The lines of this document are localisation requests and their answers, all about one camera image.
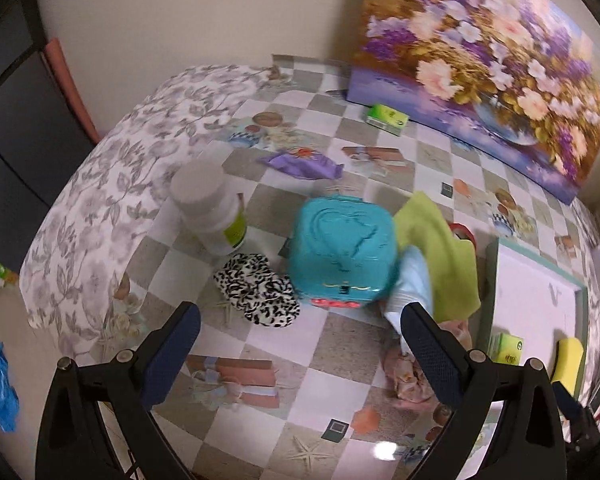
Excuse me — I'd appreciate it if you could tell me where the red tape roll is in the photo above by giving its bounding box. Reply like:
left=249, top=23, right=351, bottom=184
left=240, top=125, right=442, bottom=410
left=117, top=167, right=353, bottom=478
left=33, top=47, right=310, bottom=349
left=449, top=222, right=476, bottom=244

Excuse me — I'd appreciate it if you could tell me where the green tissue pack in tray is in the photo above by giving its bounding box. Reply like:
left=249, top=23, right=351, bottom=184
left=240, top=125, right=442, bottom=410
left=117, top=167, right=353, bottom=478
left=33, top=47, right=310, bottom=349
left=488, top=333, right=524, bottom=366

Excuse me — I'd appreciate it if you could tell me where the purple cloth pouch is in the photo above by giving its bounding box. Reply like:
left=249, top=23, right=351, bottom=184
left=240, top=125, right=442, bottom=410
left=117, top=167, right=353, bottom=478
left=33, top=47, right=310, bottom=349
left=259, top=148, right=343, bottom=180

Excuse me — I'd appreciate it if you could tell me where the leopard print scrunchie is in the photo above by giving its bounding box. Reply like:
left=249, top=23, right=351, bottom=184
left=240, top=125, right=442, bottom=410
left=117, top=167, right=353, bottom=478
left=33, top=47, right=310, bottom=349
left=213, top=254, right=300, bottom=328

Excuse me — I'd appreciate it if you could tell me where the pink floral fabric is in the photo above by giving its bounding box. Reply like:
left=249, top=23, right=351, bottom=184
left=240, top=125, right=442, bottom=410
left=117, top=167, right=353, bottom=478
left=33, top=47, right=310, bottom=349
left=382, top=320, right=474, bottom=413

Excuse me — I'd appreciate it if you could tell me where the light blue face mask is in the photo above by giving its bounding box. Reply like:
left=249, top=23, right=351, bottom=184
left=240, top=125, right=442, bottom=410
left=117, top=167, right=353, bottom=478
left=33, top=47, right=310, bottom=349
left=382, top=245, right=434, bottom=334

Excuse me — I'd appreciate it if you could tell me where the white tray teal rim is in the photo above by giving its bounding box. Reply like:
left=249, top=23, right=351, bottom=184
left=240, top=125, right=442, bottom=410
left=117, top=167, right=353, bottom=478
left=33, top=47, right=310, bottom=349
left=475, top=238, right=588, bottom=372

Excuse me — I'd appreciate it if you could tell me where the floral canvas painting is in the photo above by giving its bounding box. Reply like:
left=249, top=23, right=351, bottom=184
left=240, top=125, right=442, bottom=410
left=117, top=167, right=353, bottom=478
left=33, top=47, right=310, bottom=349
left=348, top=0, right=600, bottom=203

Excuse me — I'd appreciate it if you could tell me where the lime green cloth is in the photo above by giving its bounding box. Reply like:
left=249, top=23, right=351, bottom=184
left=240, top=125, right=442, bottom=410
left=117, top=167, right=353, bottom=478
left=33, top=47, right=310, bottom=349
left=393, top=192, right=480, bottom=323

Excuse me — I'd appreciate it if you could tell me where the white pill bottle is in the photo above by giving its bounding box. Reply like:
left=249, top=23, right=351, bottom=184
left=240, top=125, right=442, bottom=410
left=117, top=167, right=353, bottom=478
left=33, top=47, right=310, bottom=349
left=170, top=158, right=247, bottom=256

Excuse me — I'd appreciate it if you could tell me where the green tissue pack by painting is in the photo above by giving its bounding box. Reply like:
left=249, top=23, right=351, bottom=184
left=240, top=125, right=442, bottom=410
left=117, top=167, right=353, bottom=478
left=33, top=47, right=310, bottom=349
left=366, top=104, right=408, bottom=136

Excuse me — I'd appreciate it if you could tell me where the checkered printed table mat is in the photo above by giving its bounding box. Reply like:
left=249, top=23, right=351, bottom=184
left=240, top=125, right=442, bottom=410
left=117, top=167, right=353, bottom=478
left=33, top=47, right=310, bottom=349
left=106, top=55, right=600, bottom=479

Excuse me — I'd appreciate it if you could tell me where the yellow sponge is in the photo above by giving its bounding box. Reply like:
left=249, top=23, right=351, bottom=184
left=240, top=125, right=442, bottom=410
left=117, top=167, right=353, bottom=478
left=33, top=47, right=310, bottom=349
left=550, top=337, right=584, bottom=396

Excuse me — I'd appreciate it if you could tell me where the teal felt pouch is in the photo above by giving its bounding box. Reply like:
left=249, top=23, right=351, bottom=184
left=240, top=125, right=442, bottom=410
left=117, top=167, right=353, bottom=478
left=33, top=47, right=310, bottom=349
left=287, top=195, right=398, bottom=309

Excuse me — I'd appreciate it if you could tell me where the grey floral tablecloth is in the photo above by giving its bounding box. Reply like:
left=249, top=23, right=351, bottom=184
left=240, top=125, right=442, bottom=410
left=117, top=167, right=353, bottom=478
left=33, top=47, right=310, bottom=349
left=19, top=64, right=279, bottom=359

